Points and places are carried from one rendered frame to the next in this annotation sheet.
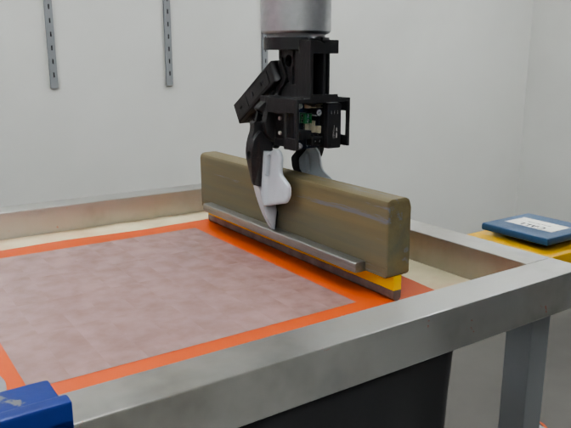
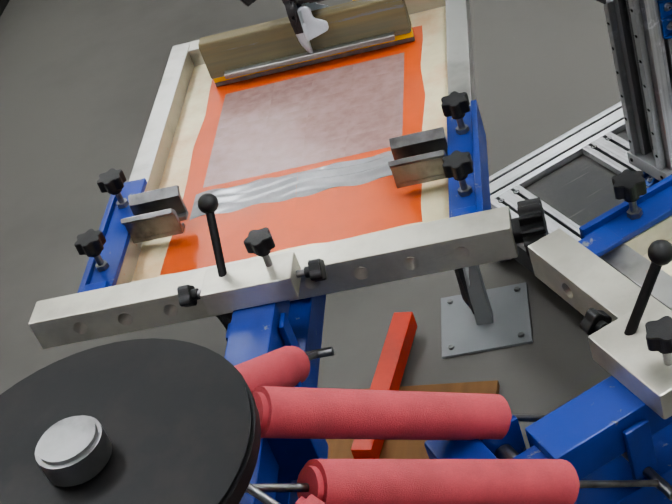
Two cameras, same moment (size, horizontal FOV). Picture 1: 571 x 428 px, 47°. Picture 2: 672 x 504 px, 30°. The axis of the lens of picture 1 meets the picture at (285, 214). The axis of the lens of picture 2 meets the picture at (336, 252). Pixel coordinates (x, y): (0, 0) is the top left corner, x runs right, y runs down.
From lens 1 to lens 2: 1.80 m
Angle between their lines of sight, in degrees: 42
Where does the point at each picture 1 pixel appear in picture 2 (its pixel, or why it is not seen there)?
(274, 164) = (306, 15)
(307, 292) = (378, 64)
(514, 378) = not seen: hidden behind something
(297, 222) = (329, 38)
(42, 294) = (291, 149)
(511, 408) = not seen: hidden behind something
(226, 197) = (244, 59)
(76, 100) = not seen: outside the picture
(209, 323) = (385, 97)
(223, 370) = (464, 80)
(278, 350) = (461, 67)
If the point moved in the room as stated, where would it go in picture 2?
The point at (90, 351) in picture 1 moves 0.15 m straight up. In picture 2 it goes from (381, 130) to (356, 51)
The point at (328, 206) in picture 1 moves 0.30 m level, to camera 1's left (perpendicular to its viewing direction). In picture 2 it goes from (355, 18) to (249, 112)
